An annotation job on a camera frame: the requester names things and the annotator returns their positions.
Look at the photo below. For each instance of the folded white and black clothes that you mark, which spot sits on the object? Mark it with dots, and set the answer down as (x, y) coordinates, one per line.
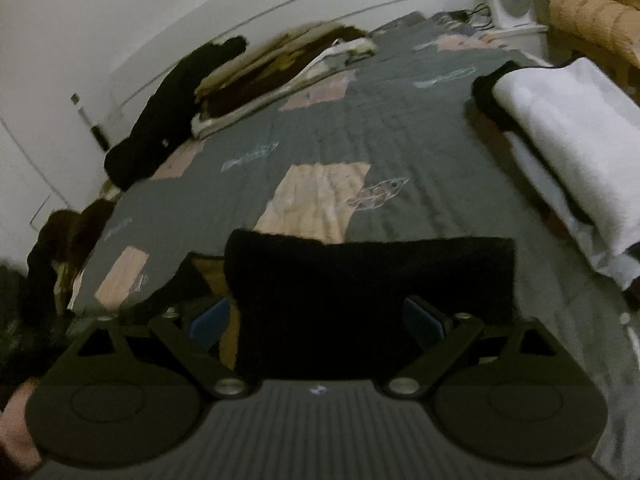
(487, 95)

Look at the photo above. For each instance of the person's left forearm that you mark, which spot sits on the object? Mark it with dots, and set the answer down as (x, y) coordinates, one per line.
(20, 425)

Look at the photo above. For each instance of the black jacket brown fleece lining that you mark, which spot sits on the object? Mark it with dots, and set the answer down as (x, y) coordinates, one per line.
(370, 285)

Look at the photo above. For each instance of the pile of folded beige clothes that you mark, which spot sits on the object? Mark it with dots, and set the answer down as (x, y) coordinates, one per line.
(260, 65)

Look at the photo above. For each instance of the white towel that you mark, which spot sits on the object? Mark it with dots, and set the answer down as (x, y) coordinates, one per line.
(575, 125)

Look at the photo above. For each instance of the black coat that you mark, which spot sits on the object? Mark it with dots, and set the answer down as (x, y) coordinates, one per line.
(165, 110)

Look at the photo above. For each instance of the tan knitted cloth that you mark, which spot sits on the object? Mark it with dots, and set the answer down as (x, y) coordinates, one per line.
(595, 20)

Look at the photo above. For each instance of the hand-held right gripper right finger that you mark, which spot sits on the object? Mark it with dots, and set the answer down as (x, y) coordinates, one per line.
(425, 325)

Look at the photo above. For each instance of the wall switch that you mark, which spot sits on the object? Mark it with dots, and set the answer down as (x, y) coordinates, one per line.
(75, 99)

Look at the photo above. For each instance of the white folded cloth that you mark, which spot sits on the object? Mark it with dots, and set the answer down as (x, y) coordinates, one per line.
(600, 260)

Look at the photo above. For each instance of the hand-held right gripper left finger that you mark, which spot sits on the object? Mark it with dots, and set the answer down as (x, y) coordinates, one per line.
(210, 325)

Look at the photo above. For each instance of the grey patchwork fish quilt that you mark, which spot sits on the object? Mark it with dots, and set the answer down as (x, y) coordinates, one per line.
(350, 125)

